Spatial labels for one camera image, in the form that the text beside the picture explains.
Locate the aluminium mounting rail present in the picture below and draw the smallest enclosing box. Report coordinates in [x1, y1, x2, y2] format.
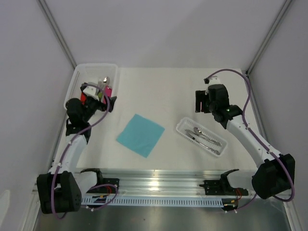
[33, 169, 294, 199]

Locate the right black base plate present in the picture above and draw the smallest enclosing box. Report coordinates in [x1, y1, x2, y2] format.
[199, 180, 248, 196]

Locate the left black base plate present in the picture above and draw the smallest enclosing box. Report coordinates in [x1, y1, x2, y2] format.
[88, 178, 120, 194]

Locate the ornate silver fork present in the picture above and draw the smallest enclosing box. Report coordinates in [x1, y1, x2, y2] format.
[186, 131, 220, 154]

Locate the ornate silver spoon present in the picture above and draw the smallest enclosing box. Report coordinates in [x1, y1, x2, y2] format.
[193, 127, 221, 146]

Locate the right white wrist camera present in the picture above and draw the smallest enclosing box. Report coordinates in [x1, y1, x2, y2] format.
[208, 76, 221, 86]

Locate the right aluminium frame post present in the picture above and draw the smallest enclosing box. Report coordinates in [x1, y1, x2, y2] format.
[245, 0, 295, 76]

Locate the small white plastic tray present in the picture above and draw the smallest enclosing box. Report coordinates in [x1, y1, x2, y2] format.
[176, 117, 228, 157]

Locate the aluminium frame post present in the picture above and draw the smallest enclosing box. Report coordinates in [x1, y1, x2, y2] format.
[37, 0, 77, 69]
[245, 0, 295, 76]

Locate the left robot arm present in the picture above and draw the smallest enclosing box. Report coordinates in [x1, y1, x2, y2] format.
[37, 95, 117, 214]

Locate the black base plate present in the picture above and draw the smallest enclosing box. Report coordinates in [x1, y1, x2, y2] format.
[88, 178, 120, 194]
[199, 180, 248, 196]

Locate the teal paper napkin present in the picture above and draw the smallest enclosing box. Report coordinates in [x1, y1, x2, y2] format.
[116, 114, 165, 158]

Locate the left aluminium frame post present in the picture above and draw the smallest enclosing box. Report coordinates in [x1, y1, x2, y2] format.
[37, 0, 77, 69]

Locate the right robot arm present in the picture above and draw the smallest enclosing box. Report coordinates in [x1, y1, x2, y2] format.
[195, 84, 295, 201]

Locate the large white plastic basket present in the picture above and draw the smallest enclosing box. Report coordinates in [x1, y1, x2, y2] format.
[64, 63, 119, 110]

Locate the pink napkin roll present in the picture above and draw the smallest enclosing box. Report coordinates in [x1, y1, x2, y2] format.
[103, 86, 113, 101]

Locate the red napkin roll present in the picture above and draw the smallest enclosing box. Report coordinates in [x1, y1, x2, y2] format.
[80, 93, 86, 102]

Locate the white slotted cable duct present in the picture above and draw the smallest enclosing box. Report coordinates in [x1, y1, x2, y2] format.
[81, 196, 223, 208]

